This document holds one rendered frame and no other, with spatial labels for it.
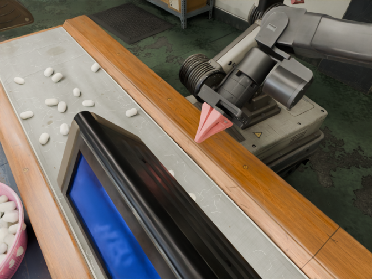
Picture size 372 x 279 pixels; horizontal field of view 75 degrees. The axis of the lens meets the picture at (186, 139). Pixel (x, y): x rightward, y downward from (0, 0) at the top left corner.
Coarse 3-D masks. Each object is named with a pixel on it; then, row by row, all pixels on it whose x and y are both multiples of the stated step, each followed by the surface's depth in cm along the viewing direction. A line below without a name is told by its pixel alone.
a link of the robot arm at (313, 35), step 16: (288, 16) 40; (304, 16) 39; (320, 16) 38; (288, 32) 40; (304, 32) 39; (320, 32) 38; (336, 32) 37; (352, 32) 36; (368, 32) 35; (288, 48) 45; (304, 48) 39; (320, 48) 38; (336, 48) 37; (352, 48) 36; (368, 48) 35; (368, 64) 36
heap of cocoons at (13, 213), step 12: (0, 204) 52; (12, 204) 53; (0, 216) 52; (12, 216) 50; (0, 228) 50; (12, 228) 49; (24, 228) 50; (0, 240) 48; (12, 240) 48; (0, 252) 46; (12, 264) 46
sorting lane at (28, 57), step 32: (64, 32) 103; (0, 64) 88; (32, 64) 88; (64, 64) 88; (32, 96) 76; (64, 96) 76; (96, 96) 76; (128, 96) 76; (32, 128) 67; (128, 128) 67; (160, 128) 67; (160, 160) 60; (192, 160) 60; (192, 192) 55; (224, 224) 50; (256, 256) 46
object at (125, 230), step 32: (96, 128) 16; (64, 160) 19; (96, 160) 15; (128, 160) 15; (64, 192) 19; (96, 192) 16; (128, 192) 13; (160, 192) 15; (96, 224) 16; (128, 224) 13; (160, 224) 12; (192, 224) 14; (96, 256) 16; (128, 256) 14; (160, 256) 12; (192, 256) 11; (224, 256) 14
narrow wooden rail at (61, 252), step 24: (0, 96) 72; (0, 120) 66; (24, 144) 60; (24, 168) 56; (24, 192) 52; (48, 192) 52; (48, 216) 48; (48, 240) 45; (72, 240) 45; (48, 264) 43; (72, 264) 43
